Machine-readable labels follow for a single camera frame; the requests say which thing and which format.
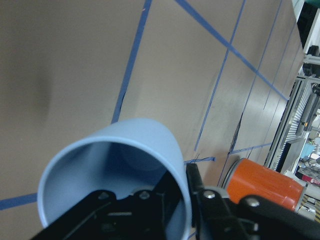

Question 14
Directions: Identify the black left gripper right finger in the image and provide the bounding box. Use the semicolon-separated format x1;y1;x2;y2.
186;163;320;240

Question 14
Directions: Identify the light blue plastic cup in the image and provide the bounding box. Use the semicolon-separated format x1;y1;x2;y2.
37;118;192;240

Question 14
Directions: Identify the orange bin with grey lid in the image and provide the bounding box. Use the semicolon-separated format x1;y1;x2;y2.
222;158;307;212

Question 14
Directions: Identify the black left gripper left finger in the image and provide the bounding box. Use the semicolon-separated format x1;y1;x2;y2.
33;172;182;240

